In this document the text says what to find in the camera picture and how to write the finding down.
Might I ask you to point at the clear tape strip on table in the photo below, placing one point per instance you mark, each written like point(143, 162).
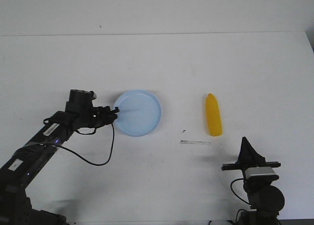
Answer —
point(195, 142)

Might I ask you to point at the yellow toy corn cob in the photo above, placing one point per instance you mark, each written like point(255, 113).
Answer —
point(213, 117)

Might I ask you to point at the light blue round plate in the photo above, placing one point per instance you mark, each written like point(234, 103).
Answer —
point(139, 113)

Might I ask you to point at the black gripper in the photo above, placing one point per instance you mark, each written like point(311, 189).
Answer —
point(247, 152)
point(84, 115)

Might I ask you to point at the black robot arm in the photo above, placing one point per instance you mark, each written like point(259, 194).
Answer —
point(27, 161)
point(265, 201)

